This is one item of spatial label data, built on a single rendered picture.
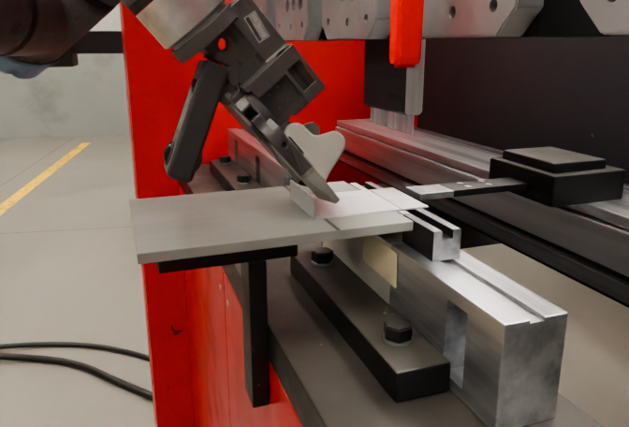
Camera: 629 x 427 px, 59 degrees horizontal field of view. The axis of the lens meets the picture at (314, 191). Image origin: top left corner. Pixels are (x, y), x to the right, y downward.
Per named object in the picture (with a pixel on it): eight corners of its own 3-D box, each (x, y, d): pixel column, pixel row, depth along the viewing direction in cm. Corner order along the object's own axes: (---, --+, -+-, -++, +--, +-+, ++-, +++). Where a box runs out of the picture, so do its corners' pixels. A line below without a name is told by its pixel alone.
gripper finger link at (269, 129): (315, 166, 52) (250, 95, 51) (303, 177, 52) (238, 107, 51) (307, 165, 57) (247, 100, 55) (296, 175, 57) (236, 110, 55)
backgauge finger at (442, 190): (388, 194, 71) (389, 155, 70) (551, 178, 80) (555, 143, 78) (439, 221, 60) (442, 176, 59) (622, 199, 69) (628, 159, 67)
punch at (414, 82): (363, 122, 66) (365, 39, 64) (378, 122, 67) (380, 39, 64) (403, 135, 57) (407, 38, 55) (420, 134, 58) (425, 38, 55)
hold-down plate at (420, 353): (289, 272, 74) (289, 251, 74) (327, 267, 76) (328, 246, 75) (395, 404, 47) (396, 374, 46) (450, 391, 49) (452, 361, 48)
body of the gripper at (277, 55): (331, 93, 53) (249, -12, 49) (266, 154, 53) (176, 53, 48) (305, 87, 60) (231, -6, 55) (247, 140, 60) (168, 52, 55)
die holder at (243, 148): (228, 166, 139) (226, 128, 137) (252, 164, 141) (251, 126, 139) (287, 226, 94) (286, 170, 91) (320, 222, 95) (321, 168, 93)
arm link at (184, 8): (137, 14, 46) (133, 18, 53) (176, 57, 48) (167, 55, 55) (204, -45, 47) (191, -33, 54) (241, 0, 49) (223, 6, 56)
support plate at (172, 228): (129, 207, 63) (129, 198, 63) (343, 188, 72) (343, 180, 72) (138, 265, 47) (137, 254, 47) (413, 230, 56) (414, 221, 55)
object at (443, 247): (349, 206, 71) (349, 183, 70) (371, 203, 72) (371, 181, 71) (431, 261, 53) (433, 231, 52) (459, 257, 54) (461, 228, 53)
